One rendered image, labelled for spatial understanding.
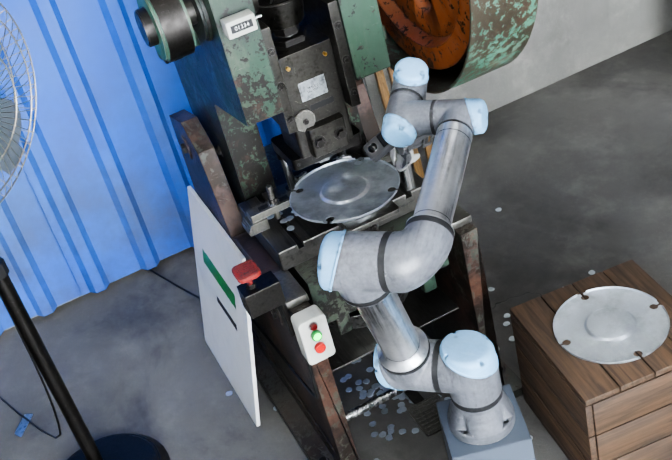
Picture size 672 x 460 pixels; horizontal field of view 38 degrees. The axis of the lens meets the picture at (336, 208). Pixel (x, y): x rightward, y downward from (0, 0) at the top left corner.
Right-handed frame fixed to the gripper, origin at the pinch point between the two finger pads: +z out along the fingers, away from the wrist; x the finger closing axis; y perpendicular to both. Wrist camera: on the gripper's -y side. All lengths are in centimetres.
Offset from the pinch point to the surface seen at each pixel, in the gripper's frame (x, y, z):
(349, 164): 17.8, -2.8, 17.3
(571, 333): -47, 25, 35
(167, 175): 103, -31, 104
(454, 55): 11.7, 23.2, -16.4
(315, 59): 27.3, -6.9, -17.1
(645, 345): -61, 36, 28
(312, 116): 20.7, -11.8, -5.4
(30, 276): 97, -91, 118
